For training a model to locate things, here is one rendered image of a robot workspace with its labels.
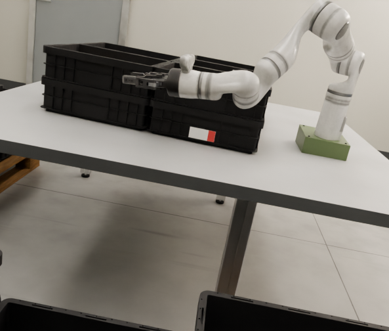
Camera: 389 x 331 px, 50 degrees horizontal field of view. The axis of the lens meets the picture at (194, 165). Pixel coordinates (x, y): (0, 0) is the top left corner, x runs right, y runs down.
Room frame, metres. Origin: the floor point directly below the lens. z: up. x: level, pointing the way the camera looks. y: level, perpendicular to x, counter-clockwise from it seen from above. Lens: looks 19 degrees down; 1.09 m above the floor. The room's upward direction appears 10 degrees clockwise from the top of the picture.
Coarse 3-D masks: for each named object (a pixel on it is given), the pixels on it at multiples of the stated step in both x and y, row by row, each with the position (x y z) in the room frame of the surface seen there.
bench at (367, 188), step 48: (0, 96) 1.57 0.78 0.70; (0, 144) 1.09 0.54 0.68; (48, 144) 1.12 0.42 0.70; (96, 144) 1.20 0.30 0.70; (144, 144) 1.29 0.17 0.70; (192, 144) 1.39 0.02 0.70; (288, 144) 1.64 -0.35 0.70; (240, 192) 1.07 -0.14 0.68; (288, 192) 1.09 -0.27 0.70; (336, 192) 1.16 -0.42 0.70; (384, 192) 1.24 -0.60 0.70; (240, 240) 1.12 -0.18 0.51
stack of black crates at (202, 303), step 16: (208, 304) 0.71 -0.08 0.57; (224, 304) 0.71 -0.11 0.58; (240, 304) 0.71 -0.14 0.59; (256, 304) 0.71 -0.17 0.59; (272, 304) 0.72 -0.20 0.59; (208, 320) 0.71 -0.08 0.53; (224, 320) 0.71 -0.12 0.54; (240, 320) 0.71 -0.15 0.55; (256, 320) 0.71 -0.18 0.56; (272, 320) 0.71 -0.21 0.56; (288, 320) 0.71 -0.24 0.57; (304, 320) 0.71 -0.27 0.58; (320, 320) 0.71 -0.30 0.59; (336, 320) 0.70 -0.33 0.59; (352, 320) 0.71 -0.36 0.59
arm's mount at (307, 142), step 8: (304, 128) 1.67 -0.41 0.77; (312, 128) 1.69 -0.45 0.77; (304, 136) 1.57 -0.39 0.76; (312, 136) 1.58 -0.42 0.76; (304, 144) 1.55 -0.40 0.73; (312, 144) 1.55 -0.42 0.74; (320, 144) 1.55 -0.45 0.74; (328, 144) 1.55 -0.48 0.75; (336, 144) 1.55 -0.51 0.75; (344, 144) 1.55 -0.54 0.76; (304, 152) 1.55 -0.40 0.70; (312, 152) 1.55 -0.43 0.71; (320, 152) 1.55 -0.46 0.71; (328, 152) 1.55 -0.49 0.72; (336, 152) 1.55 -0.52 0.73; (344, 152) 1.55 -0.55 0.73; (344, 160) 1.55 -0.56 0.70
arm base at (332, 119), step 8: (328, 96) 1.58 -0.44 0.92; (336, 96) 1.56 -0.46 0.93; (328, 104) 1.58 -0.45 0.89; (336, 104) 1.56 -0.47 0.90; (344, 104) 1.56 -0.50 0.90; (320, 112) 1.61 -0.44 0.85; (328, 112) 1.57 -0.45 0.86; (336, 112) 1.56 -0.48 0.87; (344, 112) 1.57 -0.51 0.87; (320, 120) 1.59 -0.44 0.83; (328, 120) 1.57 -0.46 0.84; (336, 120) 1.56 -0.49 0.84; (344, 120) 1.58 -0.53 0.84; (320, 128) 1.58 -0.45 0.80; (328, 128) 1.57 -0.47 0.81; (336, 128) 1.57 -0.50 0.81; (320, 136) 1.58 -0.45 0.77; (328, 136) 1.57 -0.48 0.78; (336, 136) 1.57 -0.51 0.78
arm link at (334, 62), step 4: (352, 48) 1.39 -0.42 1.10; (352, 52) 1.41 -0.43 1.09; (328, 56) 1.43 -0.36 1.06; (344, 56) 1.39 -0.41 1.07; (348, 56) 1.41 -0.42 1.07; (332, 60) 1.45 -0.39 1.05; (336, 60) 1.42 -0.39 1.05; (340, 60) 1.42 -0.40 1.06; (332, 64) 1.54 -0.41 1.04; (336, 64) 1.56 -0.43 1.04; (332, 68) 1.58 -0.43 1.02; (336, 68) 1.57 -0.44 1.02; (336, 72) 1.59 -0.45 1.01
